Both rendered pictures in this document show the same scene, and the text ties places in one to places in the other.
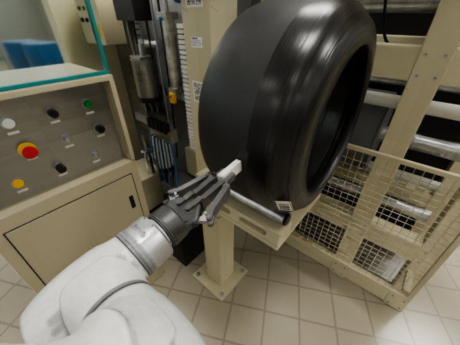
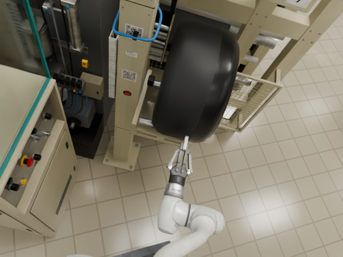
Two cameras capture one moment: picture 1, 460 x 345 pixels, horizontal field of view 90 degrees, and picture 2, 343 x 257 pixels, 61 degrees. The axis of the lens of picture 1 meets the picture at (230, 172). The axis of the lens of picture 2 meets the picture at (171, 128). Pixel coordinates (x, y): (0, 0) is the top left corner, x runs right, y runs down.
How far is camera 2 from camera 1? 1.09 m
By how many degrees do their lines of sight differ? 41
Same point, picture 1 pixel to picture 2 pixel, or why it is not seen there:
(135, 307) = (202, 211)
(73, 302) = (179, 219)
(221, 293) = (130, 166)
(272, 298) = (163, 155)
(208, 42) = (143, 57)
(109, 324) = (204, 217)
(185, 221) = (184, 177)
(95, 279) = (180, 211)
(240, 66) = (190, 103)
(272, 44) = (205, 95)
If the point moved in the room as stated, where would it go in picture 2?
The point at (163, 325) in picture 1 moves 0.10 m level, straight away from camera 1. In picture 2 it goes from (210, 212) to (190, 200)
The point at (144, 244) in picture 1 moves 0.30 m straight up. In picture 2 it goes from (181, 193) to (200, 173)
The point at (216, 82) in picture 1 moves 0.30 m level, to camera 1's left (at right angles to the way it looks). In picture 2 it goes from (176, 109) to (112, 133)
